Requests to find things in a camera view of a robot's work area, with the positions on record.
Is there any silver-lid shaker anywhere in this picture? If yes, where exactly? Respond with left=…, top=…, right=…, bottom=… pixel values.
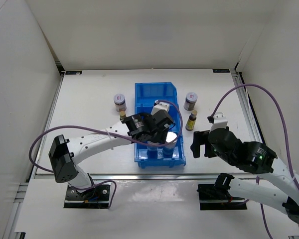
left=162, top=132, right=177, bottom=157
left=147, top=141, right=160, bottom=160

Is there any front aluminium frame rail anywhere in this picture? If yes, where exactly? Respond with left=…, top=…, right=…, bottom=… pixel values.
left=14, top=173, right=267, bottom=200

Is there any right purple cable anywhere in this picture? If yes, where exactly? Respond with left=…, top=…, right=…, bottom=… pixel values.
left=208, top=83, right=299, bottom=239

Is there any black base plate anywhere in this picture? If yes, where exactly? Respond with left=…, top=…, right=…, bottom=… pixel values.
left=197, top=184, right=247, bottom=211
left=63, top=180, right=114, bottom=209

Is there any right aluminium frame rail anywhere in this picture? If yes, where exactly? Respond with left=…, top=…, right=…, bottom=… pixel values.
left=229, top=62, right=277, bottom=180

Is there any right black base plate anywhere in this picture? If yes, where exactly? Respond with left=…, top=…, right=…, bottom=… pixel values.
left=197, top=184, right=247, bottom=211

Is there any blue corner label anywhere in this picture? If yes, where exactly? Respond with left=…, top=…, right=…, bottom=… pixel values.
left=65, top=71, right=82, bottom=75
left=212, top=69, right=230, bottom=73

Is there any right dark sauce jar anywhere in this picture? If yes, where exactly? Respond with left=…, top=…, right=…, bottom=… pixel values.
left=183, top=92, right=198, bottom=111

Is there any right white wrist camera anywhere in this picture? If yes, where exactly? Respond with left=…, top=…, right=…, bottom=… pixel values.
left=207, top=112, right=228, bottom=131

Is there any left aluminium frame rail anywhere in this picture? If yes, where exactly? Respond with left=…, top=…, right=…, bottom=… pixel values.
left=25, top=59, right=64, bottom=182

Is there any right blue corner label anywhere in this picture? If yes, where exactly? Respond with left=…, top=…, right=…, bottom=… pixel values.
left=212, top=69, right=230, bottom=73

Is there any yellow-label small bottle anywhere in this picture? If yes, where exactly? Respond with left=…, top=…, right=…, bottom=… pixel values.
left=119, top=111, right=127, bottom=120
left=185, top=110, right=198, bottom=131

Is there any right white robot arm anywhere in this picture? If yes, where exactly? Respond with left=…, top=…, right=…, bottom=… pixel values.
left=190, top=127, right=299, bottom=224

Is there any left dark sauce jar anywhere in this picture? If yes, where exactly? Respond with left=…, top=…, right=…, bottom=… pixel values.
left=114, top=94, right=127, bottom=112

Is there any blue three-compartment plastic bin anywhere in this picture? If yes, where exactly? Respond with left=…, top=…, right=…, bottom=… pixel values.
left=134, top=82, right=186, bottom=169

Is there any left blue corner label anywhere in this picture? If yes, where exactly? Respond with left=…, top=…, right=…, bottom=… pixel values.
left=65, top=71, right=82, bottom=75

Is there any right yellow-label small bottle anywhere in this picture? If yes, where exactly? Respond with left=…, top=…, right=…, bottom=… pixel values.
left=185, top=110, right=198, bottom=131

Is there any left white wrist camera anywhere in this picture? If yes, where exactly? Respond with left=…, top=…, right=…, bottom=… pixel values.
left=150, top=100, right=170, bottom=115

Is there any dark sauce jar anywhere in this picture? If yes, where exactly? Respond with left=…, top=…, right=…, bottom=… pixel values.
left=183, top=92, right=198, bottom=111
left=114, top=94, right=127, bottom=112

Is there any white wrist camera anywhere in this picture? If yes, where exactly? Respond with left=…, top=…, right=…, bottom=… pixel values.
left=207, top=112, right=228, bottom=131
left=150, top=100, right=170, bottom=115

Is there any left yellow-label small bottle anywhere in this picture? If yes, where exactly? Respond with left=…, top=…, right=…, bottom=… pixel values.
left=119, top=111, right=127, bottom=120

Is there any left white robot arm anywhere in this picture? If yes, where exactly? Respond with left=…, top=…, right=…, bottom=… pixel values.
left=48, top=110, right=174, bottom=199

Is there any aluminium frame rail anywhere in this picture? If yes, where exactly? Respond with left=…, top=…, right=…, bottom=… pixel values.
left=14, top=173, right=267, bottom=200
left=229, top=62, right=277, bottom=180
left=25, top=59, right=64, bottom=182

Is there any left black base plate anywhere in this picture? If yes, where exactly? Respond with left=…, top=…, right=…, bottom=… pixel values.
left=63, top=180, right=114, bottom=209

